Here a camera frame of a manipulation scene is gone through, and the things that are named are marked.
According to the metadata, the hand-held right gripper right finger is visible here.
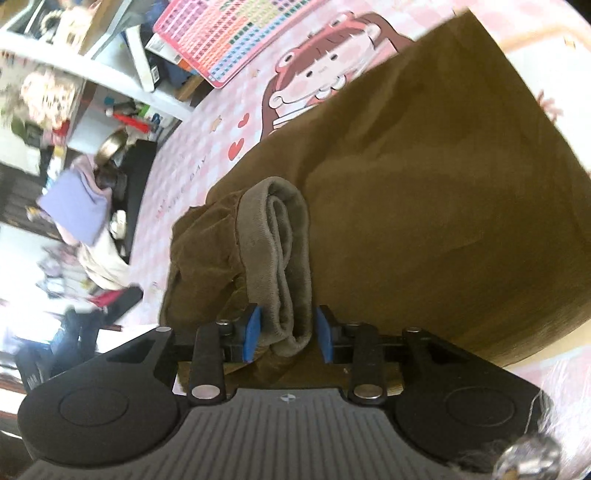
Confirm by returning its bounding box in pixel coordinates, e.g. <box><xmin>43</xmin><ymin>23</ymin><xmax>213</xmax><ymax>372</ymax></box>
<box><xmin>315</xmin><ymin>304</ymin><xmax>468</xmax><ymax>407</ymax></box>

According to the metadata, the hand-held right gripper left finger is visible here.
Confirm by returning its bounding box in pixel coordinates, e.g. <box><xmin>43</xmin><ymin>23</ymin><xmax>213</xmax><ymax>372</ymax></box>
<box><xmin>104</xmin><ymin>303</ymin><xmax>263</xmax><ymax>408</ymax></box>

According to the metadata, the brown garment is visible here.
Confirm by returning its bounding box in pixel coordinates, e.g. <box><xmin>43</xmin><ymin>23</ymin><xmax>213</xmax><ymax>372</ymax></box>
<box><xmin>159</xmin><ymin>9</ymin><xmax>591</xmax><ymax>402</ymax></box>

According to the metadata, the cream cloth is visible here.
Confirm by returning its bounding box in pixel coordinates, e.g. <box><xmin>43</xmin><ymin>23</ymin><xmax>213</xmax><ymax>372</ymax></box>
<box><xmin>75</xmin><ymin>230</ymin><xmax>134</xmax><ymax>292</ymax></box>

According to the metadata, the black bag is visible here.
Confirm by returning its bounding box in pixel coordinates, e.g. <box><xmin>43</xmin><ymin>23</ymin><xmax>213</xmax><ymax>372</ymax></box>
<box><xmin>113</xmin><ymin>138</ymin><xmax>158</xmax><ymax>261</ymax></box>

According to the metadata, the pink checked printed mat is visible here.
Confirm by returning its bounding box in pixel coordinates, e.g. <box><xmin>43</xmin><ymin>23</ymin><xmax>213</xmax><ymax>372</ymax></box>
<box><xmin>124</xmin><ymin>0</ymin><xmax>591</xmax><ymax>480</ymax></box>

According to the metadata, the lavender cloth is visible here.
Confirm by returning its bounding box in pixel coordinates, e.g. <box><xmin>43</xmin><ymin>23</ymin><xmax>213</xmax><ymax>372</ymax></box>
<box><xmin>36</xmin><ymin>168</ymin><xmax>112</xmax><ymax>245</ymax></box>

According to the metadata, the brass bowl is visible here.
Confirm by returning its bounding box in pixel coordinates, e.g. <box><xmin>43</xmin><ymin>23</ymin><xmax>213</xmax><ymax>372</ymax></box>
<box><xmin>95</xmin><ymin>129</ymin><xmax>133</xmax><ymax>165</ymax></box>

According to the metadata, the shiny clear bead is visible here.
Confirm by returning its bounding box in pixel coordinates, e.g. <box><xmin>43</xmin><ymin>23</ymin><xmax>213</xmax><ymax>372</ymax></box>
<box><xmin>493</xmin><ymin>433</ymin><xmax>562</xmax><ymax>480</ymax></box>

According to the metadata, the white fluffy fur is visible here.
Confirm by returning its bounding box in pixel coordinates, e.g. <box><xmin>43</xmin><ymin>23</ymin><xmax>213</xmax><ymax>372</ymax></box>
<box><xmin>526</xmin><ymin>360</ymin><xmax>591</xmax><ymax>480</ymax></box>

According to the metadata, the white flat book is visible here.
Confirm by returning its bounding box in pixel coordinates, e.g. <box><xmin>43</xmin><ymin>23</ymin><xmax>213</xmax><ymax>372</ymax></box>
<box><xmin>124</xmin><ymin>25</ymin><xmax>161</xmax><ymax>94</ymax></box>

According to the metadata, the pink button learning board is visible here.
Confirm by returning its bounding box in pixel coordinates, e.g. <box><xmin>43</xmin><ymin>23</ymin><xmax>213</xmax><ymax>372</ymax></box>
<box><xmin>152</xmin><ymin>0</ymin><xmax>326</xmax><ymax>89</ymax></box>

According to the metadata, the floral print mug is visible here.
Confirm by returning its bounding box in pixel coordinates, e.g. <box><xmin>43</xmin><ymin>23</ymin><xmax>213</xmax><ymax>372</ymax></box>
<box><xmin>18</xmin><ymin>69</ymin><xmax>88</xmax><ymax>126</ymax></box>

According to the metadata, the white frame wooden bookshelf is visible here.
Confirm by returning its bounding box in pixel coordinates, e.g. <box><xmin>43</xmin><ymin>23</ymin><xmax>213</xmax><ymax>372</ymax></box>
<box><xmin>0</xmin><ymin>0</ymin><xmax>195</xmax><ymax>121</ymax></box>

